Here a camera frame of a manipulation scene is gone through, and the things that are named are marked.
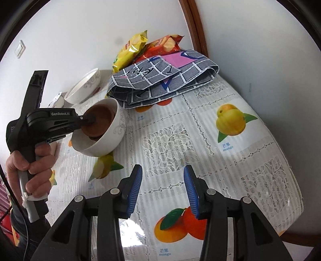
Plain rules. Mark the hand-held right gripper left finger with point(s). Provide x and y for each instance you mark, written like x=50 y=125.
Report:
x=134 y=193

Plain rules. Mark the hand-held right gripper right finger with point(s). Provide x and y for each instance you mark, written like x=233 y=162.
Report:
x=191 y=193

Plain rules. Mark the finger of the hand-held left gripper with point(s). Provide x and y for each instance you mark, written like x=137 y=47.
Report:
x=89 y=119

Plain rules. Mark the small brown bowl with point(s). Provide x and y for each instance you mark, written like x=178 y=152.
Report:
x=100 y=125

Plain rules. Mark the white bowl with grey pattern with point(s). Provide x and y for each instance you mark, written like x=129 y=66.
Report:
x=107 y=143
x=85 y=87

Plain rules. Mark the person's left hand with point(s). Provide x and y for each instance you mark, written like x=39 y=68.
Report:
x=42 y=163

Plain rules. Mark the fruit print lace tablecloth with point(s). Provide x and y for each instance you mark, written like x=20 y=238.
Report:
x=200 y=140

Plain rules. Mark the yellow snack bag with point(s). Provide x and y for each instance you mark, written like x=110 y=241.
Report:
x=128 y=52

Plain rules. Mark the grey checked cloth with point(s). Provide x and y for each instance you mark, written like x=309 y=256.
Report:
x=175 y=77

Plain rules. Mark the red snack bag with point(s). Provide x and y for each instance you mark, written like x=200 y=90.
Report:
x=160 y=47

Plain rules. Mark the white light switch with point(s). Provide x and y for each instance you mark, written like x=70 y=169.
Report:
x=20 y=49

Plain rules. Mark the brown wooden door frame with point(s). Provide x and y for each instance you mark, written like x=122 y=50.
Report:
x=195 y=27

